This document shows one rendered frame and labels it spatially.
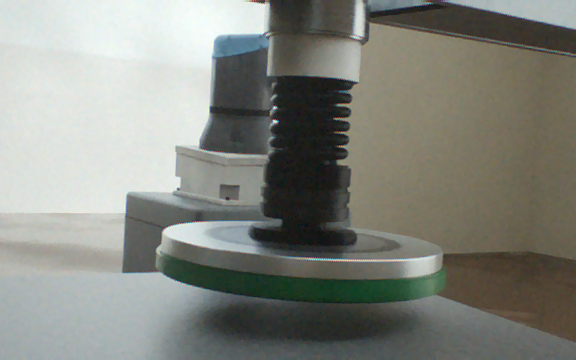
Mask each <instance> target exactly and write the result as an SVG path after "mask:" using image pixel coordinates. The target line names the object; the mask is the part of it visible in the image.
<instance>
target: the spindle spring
mask: <svg viewBox="0 0 576 360"><path fill-rule="evenodd" d="M275 79H277V80H278V81H276V82H274V83H273V84H272V90H273V92H274V93H275V94H277V95H275V96H273V97H272V98H271V104H272V105H274V106H275V107H277V108H274V109H273V110H271V112H270V117H271V118H272V120H274V121H278V122H274V123H271V125H270V126H269V131H270V132H271V133H272V134H274V135H278V136H273V137H271V138H270V139H269V140H268V144H269V146H271V147H276V148H281V149H273V150H269V152H268V153H267V156H268V159H270V160H271V161H285V160H330V164H337V160H342V159H345V158H346V157H347V156H348V151H347V149H346V148H345V147H340V146H339V145H347V144H348V142H349V138H348V136H346V135H345V134H341V133H333V132H346V131H348V130H349V128H350V124H349V123H348V121H343V120H335V119H333V121H288V118H346V117H349V116H350V114H351V110H350V108H348V107H346V106H335V105H334V106H289V103H343V104H348V103H350V102H351V101H352V96H350V94H343V93H317V92H304V93H289V91H290V90H301V89H323V90H338V91H348V90H351V89H352V87H353V84H352V82H350V81H346V80H339V79H330V78H288V79H281V78H280V77H277V78H275ZM287 132H332V135H287ZM286 146H331V149H286Z"/></svg>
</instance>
